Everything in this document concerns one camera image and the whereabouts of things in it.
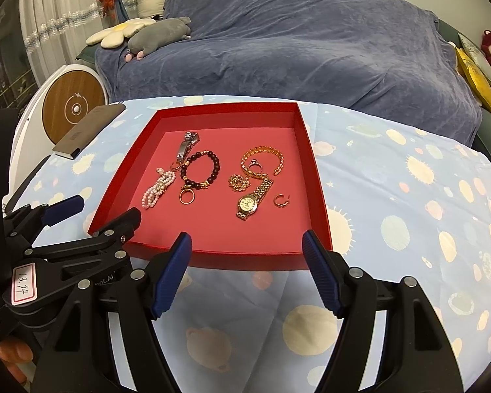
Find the gold wrist watch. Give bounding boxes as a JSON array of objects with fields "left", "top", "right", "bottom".
[{"left": 235, "top": 177, "right": 274, "bottom": 221}]

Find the silver wrist watch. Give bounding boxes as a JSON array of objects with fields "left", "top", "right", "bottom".
[{"left": 176, "top": 131, "right": 200, "bottom": 164}]

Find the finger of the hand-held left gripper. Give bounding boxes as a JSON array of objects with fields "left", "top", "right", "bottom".
[
  {"left": 91, "top": 207, "right": 142, "bottom": 251},
  {"left": 4, "top": 196, "right": 86, "bottom": 247}
]

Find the white round wooden-faced appliance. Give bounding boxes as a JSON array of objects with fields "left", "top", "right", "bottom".
[{"left": 8, "top": 63, "right": 109, "bottom": 214}]

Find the white flower cushion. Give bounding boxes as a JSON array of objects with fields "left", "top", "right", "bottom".
[{"left": 86, "top": 18, "right": 157, "bottom": 50}]

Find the silver pillow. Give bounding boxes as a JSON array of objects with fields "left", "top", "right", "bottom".
[{"left": 458, "top": 33, "right": 491, "bottom": 93}]

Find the person's left hand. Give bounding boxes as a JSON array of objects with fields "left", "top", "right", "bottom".
[{"left": 0, "top": 336, "right": 34, "bottom": 385}]

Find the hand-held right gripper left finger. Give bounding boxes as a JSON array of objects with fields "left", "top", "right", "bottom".
[{"left": 31, "top": 231, "right": 193, "bottom": 393}]

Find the pearl bracelet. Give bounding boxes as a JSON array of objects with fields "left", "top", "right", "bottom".
[{"left": 141, "top": 167, "right": 176, "bottom": 210}]

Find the grey plush toy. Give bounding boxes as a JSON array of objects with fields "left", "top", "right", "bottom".
[{"left": 125, "top": 16, "right": 192, "bottom": 63}]

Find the light blue planet tablecloth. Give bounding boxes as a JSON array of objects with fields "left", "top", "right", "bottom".
[{"left": 8, "top": 96, "right": 491, "bottom": 393}]

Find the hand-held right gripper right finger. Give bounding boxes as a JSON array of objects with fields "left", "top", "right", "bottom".
[{"left": 302, "top": 229, "right": 465, "bottom": 393}]

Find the red jewelry box tray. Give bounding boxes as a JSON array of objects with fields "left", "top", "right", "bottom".
[{"left": 88, "top": 102, "right": 333, "bottom": 273}]

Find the gold chain bracelet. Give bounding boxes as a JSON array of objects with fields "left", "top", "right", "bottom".
[{"left": 241, "top": 146, "right": 284, "bottom": 177}]

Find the grey power bank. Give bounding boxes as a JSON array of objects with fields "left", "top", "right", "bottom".
[{"left": 51, "top": 103, "right": 127, "bottom": 159}]

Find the yellow pillow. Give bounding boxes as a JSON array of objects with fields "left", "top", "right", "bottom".
[{"left": 454, "top": 45, "right": 491, "bottom": 125}]

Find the dark beaded bracelet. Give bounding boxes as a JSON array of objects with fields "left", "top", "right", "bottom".
[{"left": 180, "top": 151, "right": 221, "bottom": 191}]

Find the blue velvet sofa blanket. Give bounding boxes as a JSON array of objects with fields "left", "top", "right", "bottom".
[{"left": 95, "top": 0, "right": 483, "bottom": 148}]

